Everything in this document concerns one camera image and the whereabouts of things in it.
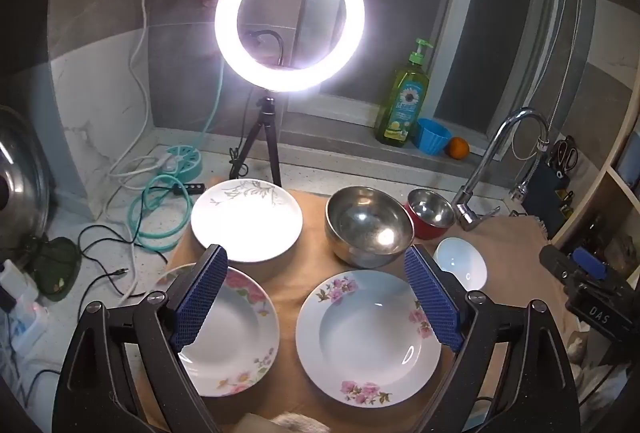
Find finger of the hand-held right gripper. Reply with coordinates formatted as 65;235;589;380
539;244;583;286
571;247;626;286

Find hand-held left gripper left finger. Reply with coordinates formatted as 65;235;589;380
52;243;230;433

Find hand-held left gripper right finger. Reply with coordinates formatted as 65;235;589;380
404;245;583;433

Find white plate mixed flower print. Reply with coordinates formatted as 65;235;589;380
150;263;281;398

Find light blue ceramic bowl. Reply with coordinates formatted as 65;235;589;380
432;237;488;292

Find white plate pink blossom print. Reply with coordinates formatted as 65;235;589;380
295;269;443;408

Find red steel bowl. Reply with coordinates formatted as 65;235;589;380
403;188;456;241

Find white plate grey leaf print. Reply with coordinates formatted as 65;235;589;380
190;179;304;281

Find large steel bowl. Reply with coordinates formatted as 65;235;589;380
324;186;415;269

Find person's right hand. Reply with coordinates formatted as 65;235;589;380
570;335;630;409

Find dark utensil holder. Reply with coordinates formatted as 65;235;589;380
520;153;573;239

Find wooden shelf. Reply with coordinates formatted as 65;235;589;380
550;128;640;294

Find black scissors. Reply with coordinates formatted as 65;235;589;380
547;136;580;174

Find tan towel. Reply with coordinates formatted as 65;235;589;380
135;176;581;433

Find chrome faucet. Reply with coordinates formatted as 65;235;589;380
451;107;553;232

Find dark green mat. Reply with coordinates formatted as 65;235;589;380
30;235;83;303

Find orange fruit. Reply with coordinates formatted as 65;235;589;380
446;137;471;160

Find blue fluted silicone cup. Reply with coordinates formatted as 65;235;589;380
411;117;453;157

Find white charger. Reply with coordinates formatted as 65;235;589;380
0;260;48;354

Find black tripod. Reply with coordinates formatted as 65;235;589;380
229;90;283;188

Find green dish soap bottle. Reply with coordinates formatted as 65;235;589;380
375;38;435;146

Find steel pot lid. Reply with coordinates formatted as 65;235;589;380
0;106;51;254

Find teal cable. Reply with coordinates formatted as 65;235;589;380
127;0;241;251

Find black cable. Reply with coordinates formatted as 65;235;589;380
75;225;171;304

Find teal round cable reel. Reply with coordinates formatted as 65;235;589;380
161;144;203;179

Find white ring light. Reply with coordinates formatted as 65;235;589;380
214;0;366;94

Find white cable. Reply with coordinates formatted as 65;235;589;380
102;0;201;194

